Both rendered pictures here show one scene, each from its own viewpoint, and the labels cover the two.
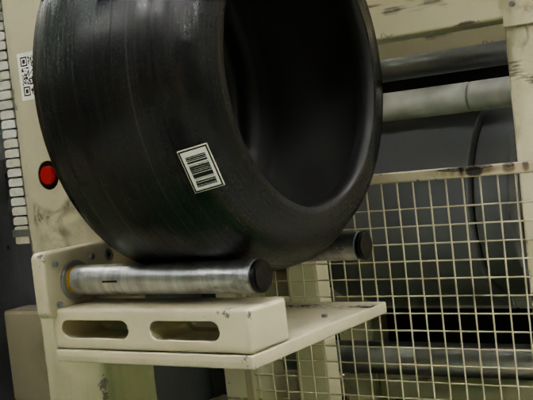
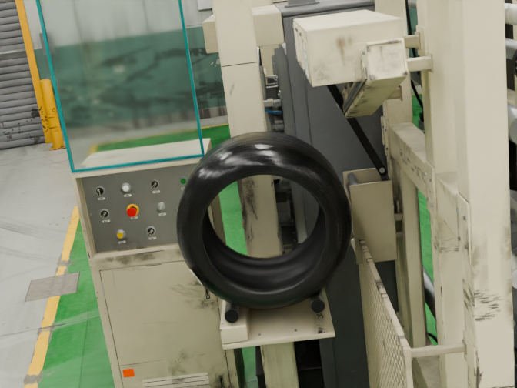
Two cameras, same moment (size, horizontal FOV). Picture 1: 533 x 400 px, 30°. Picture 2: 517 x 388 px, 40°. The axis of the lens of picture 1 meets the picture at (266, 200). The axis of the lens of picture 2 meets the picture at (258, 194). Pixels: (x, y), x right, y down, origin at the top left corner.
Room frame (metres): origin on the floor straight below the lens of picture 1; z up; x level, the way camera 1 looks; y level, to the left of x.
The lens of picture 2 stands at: (0.28, -1.82, 1.91)
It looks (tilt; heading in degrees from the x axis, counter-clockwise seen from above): 16 degrees down; 57
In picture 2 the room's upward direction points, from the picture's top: 8 degrees counter-clockwise
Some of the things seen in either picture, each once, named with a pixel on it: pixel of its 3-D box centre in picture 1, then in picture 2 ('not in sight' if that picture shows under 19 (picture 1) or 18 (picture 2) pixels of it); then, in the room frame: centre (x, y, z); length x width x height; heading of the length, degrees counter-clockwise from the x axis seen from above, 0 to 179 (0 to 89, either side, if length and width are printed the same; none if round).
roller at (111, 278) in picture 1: (162, 278); (233, 294); (1.39, 0.16, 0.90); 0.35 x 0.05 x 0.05; 55
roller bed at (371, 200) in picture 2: not in sight; (369, 214); (1.94, 0.05, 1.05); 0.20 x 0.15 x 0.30; 55
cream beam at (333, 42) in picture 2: not in sight; (341, 44); (1.68, -0.19, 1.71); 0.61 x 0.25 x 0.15; 55
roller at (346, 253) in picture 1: (272, 248); (313, 284); (1.62, 0.00, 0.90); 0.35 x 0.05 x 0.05; 55
